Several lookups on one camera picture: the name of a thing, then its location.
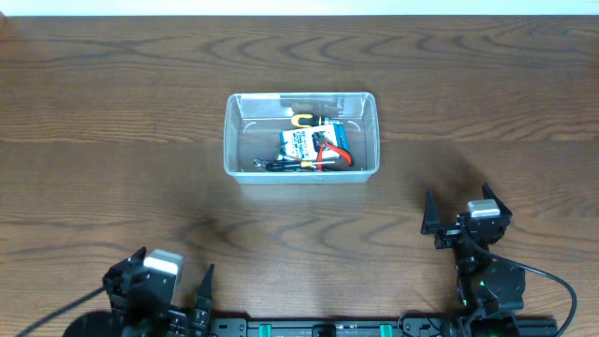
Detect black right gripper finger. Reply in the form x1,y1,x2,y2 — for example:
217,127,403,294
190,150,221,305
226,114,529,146
420,189,442,235
482,183,513,217

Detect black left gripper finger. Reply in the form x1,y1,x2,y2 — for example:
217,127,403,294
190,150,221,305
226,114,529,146
102,246,147,286
195,264,215,312

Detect red black handled cutters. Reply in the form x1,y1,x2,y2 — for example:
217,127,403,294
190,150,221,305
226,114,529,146
313,132,355,171

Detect silver offset ring wrench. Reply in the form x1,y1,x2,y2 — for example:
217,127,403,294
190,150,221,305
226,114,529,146
253,158,324,173

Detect black yellow slim screwdriver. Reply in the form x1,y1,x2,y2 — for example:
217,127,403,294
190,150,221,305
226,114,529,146
265,161,334,172

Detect blue white small box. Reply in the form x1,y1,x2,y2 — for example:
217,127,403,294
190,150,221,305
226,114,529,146
280,125,349,160

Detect yellow black stubby screwdriver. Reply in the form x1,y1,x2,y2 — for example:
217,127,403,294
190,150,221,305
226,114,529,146
291,113,342,128

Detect black orange telescopic pickup tool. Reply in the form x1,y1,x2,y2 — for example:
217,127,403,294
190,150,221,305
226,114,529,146
274,148,341,171

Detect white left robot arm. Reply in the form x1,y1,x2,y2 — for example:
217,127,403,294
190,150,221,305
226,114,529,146
64,247,214,337

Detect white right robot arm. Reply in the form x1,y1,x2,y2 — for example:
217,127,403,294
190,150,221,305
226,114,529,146
420,183,526,336

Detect clear plastic container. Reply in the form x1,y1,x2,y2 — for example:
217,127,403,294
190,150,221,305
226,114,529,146
224,92,380,184

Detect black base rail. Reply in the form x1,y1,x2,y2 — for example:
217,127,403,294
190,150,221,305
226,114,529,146
204,311,559,337

